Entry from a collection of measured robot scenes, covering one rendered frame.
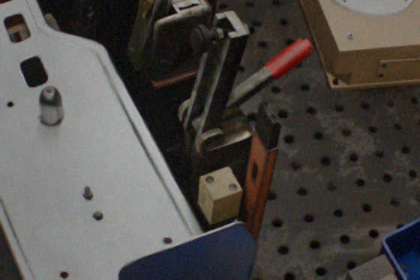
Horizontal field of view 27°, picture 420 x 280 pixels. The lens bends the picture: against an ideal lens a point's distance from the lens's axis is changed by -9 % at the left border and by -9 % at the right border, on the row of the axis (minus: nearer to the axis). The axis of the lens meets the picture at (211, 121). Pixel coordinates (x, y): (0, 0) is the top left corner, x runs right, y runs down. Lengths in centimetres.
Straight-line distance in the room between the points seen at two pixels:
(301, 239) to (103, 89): 42
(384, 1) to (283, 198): 40
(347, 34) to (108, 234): 64
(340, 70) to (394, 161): 18
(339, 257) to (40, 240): 53
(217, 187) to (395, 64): 64
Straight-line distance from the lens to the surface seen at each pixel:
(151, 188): 106
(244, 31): 92
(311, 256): 138
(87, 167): 108
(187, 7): 114
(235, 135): 105
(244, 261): 71
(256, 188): 97
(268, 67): 102
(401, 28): 155
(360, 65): 153
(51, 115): 110
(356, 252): 140
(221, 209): 100
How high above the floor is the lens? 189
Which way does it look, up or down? 53 degrees down
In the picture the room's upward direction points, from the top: 6 degrees clockwise
